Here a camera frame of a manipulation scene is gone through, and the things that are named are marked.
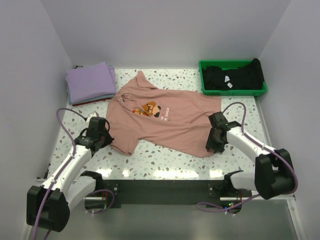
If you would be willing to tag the pink printed t shirt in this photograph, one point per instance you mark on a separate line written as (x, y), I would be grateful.
(175, 119)

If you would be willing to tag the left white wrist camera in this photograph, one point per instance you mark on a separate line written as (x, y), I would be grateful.
(91, 115)

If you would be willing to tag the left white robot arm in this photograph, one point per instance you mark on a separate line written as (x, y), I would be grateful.
(49, 205)

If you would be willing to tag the folded purple t shirt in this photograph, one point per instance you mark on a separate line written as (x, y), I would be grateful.
(85, 83)

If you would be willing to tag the green plastic bin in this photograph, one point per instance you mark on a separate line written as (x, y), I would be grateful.
(228, 64)

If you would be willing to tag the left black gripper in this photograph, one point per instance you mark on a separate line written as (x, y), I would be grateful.
(109, 139)

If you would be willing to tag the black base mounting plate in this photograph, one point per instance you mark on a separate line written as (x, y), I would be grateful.
(164, 192)

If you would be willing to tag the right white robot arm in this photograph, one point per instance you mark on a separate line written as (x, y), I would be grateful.
(273, 173)

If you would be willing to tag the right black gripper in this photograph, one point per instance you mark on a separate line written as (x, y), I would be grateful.
(210, 145)

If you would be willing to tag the folded dark red t shirt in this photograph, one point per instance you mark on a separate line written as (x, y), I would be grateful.
(89, 102)

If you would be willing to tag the black t shirt in bin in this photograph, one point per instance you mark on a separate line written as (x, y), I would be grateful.
(247, 77)

